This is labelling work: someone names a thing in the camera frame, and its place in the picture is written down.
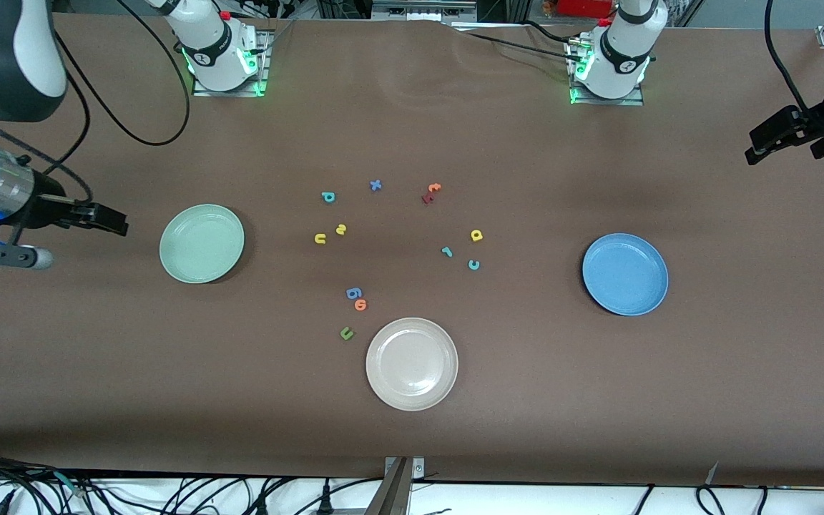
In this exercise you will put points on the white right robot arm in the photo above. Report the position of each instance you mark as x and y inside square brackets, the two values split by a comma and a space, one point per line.
[212, 43]

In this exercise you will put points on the black power plug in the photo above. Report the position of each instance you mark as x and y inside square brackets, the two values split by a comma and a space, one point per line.
[262, 504]
[325, 501]

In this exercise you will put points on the brown table cover sheet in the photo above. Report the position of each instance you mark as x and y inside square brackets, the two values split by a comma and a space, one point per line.
[412, 436]

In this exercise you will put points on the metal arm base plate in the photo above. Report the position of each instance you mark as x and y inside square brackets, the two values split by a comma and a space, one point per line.
[605, 103]
[266, 64]

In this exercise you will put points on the metal table bracket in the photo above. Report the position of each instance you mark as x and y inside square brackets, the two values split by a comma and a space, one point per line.
[398, 493]

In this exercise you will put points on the white tape tag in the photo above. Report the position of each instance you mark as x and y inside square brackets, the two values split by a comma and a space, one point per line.
[713, 473]

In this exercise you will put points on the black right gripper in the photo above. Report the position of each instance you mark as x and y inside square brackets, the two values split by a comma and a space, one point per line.
[50, 205]

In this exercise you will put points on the beige plate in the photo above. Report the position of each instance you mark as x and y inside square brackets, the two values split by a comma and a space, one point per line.
[412, 365]

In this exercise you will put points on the green plate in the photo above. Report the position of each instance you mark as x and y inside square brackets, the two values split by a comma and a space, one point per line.
[201, 250]

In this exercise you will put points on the blue plate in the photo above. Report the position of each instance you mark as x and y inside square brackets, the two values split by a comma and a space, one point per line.
[626, 286]

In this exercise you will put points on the red box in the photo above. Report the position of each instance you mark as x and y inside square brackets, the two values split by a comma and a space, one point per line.
[584, 7]

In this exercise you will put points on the grey device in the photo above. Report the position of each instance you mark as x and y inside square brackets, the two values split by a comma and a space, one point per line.
[423, 11]

